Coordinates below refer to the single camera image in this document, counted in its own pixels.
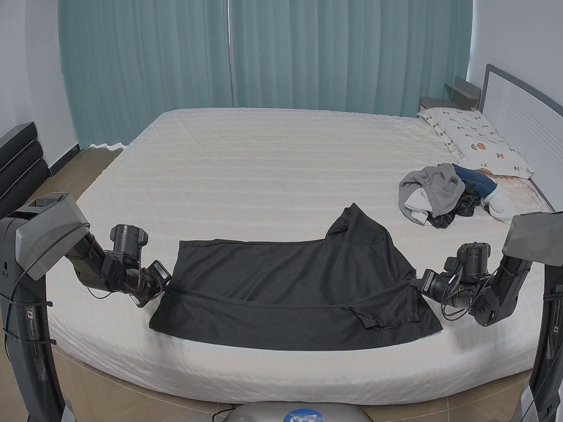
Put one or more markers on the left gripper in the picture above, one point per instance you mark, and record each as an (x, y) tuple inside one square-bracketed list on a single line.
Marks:
[(151, 284)]

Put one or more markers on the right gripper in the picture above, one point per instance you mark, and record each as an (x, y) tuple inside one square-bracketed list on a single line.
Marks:
[(437, 285)]

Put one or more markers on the black T-shirt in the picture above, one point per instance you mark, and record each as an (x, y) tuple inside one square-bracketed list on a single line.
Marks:
[(286, 288)]

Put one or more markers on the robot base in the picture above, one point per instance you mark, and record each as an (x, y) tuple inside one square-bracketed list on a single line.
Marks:
[(299, 413)]

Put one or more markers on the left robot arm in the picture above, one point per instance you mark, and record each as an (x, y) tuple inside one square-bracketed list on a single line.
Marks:
[(48, 231)]

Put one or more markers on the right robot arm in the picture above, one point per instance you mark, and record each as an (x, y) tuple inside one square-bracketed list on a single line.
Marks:
[(532, 235)]

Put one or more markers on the pile of clothes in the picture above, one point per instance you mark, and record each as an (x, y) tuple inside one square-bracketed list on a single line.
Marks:
[(435, 187)]

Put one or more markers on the bed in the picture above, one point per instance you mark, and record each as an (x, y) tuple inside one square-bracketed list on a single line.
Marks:
[(264, 169)]

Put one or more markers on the white printed pillow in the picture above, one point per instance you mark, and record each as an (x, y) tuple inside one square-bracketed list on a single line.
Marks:
[(475, 139)]

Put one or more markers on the black chest of drawers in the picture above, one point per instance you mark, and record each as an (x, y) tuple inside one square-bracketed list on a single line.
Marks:
[(20, 165)]

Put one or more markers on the grey bedside table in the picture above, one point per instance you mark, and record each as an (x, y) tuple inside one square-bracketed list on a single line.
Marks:
[(464, 90)]

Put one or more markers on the blue-green curtain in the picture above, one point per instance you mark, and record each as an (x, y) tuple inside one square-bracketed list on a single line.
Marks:
[(352, 38), (145, 59)]

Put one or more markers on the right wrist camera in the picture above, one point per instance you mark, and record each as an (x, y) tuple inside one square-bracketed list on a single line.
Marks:
[(452, 265)]

